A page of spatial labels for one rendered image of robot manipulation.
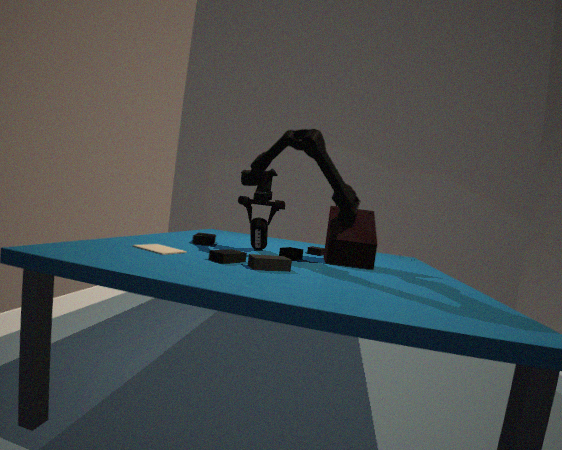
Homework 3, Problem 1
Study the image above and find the dark grey switch panel with green rocker switches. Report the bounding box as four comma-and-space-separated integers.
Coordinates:
250, 217, 268, 250

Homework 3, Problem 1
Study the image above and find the beige flat rectangular block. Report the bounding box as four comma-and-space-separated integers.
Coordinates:
133, 244, 187, 255

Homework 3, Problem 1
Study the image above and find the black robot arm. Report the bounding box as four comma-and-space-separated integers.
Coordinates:
241, 129, 361, 227

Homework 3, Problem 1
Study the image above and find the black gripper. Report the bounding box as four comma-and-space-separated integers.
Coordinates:
238, 184, 285, 225

